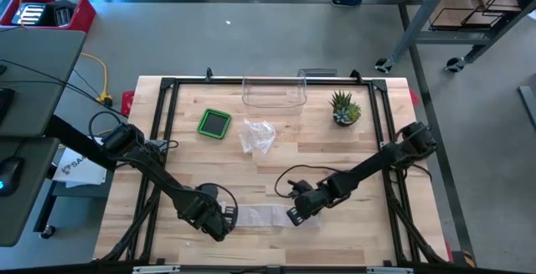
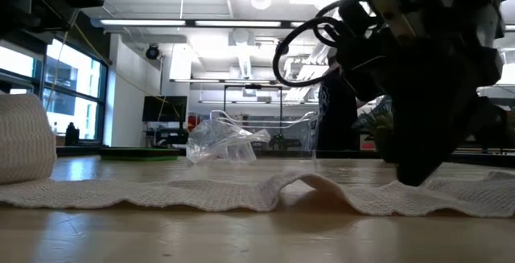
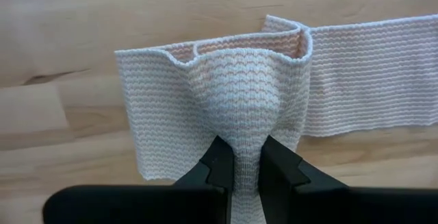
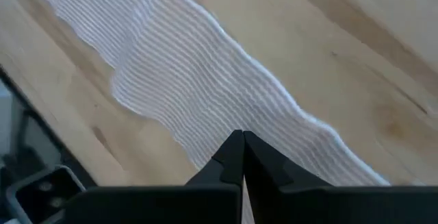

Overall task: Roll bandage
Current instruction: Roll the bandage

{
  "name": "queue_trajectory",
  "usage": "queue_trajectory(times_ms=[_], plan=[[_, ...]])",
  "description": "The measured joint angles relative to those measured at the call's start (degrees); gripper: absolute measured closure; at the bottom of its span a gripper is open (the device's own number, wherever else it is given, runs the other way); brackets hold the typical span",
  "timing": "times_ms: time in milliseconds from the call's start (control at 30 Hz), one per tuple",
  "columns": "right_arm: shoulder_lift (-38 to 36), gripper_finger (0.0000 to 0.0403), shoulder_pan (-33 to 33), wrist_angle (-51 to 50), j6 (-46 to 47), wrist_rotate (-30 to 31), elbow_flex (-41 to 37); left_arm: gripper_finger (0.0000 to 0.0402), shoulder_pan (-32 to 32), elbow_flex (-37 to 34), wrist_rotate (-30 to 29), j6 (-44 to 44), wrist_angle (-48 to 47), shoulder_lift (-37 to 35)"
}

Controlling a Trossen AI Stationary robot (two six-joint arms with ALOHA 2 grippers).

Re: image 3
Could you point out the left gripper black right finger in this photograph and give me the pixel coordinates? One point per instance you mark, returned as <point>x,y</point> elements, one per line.
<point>342,207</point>

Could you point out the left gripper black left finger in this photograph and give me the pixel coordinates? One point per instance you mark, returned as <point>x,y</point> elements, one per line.
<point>137,205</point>

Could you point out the white elastic bandage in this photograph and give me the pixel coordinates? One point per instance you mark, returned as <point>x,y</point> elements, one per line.
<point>246,90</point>

